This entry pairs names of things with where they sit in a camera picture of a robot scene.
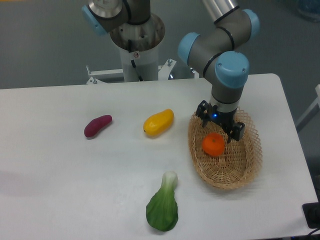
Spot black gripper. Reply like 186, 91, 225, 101
195, 100, 245, 144

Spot orange fruit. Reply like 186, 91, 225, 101
201, 132, 225, 157

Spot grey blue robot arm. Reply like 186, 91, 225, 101
81, 0, 260, 141

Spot woven wicker basket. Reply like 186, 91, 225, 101
188, 108, 263, 190

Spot yellow mango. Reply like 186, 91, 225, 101
143, 108, 175, 137

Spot green bok choy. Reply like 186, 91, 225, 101
146, 171, 179, 232

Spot black device at table edge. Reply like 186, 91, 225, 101
302, 202, 320, 229

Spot purple sweet potato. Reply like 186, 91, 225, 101
83, 115, 113, 138

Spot blue translucent container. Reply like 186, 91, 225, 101
296, 0, 320, 23

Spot white metal base frame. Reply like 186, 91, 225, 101
86, 58, 200, 85

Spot white frame at right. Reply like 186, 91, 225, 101
295, 84, 320, 133

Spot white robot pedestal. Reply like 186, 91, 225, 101
109, 12, 166, 83

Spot black cable on pedestal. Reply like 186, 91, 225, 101
127, 39, 144, 82

